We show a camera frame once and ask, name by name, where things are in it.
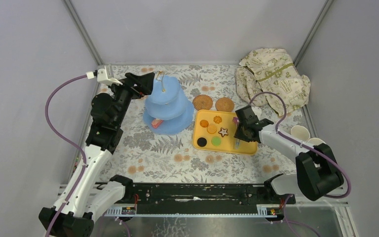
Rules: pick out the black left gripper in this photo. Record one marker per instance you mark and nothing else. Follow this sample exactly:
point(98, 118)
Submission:
point(132, 86)

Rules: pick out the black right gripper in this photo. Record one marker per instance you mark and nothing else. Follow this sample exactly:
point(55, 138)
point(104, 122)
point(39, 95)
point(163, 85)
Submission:
point(238, 135)

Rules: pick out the star shaped cookie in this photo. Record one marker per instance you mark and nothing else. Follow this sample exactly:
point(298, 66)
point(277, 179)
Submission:
point(223, 132)

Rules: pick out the woven rattan coaster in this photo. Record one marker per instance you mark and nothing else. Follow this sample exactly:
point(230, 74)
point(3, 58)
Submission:
point(224, 104)
point(202, 102)

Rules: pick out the yellow serving tray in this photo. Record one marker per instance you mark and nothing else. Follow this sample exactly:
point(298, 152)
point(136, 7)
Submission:
point(246, 148)

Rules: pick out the blue three-tier cake stand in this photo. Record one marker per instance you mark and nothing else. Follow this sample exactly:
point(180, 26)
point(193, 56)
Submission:
point(169, 103)

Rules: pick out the pink cake slice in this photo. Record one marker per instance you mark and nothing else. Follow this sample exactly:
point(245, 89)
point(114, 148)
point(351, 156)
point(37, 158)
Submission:
point(156, 123)

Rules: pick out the purple cake slice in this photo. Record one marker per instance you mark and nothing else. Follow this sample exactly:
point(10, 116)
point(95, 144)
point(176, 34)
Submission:
point(235, 120)

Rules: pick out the light blue tongs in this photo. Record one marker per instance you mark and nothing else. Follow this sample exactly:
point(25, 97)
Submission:
point(237, 144)

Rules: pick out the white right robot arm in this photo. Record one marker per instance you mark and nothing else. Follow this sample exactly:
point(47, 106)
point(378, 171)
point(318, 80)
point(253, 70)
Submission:
point(317, 172)

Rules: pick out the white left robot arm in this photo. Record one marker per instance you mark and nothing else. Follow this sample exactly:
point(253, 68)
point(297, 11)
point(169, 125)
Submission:
point(72, 215)

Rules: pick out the orange flower cookie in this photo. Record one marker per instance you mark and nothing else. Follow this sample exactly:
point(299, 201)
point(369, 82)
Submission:
point(217, 119)

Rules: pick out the orange waffle cookie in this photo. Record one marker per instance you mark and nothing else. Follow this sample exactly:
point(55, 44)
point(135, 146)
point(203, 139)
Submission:
point(211, 129)

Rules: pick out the green round macaron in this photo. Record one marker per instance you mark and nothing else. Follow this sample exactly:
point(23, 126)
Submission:
point(216, 141)

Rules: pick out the orange round cookie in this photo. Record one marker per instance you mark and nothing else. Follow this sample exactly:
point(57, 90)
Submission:
point(204, 123)

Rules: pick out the black round cookie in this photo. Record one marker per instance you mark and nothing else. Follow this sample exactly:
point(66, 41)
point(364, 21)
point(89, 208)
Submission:
point(201, 142)

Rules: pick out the green paper cup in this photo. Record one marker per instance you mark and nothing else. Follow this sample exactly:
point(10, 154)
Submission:
point(300, 132)

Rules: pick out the printed cloth bag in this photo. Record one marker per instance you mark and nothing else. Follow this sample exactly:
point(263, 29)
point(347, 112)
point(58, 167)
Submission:
point(268, 76)

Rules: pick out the floral tablecloth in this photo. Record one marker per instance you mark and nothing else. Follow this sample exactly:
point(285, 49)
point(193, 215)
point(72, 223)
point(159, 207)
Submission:
point(144, 156)

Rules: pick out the pink paper cup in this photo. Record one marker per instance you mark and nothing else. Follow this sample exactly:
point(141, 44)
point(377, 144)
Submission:
point(315, 141)

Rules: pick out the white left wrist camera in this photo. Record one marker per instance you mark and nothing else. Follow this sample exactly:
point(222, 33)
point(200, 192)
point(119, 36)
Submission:
point(103, 75)

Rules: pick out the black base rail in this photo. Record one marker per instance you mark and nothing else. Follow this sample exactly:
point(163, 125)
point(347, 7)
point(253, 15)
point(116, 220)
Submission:
point(144, 193)

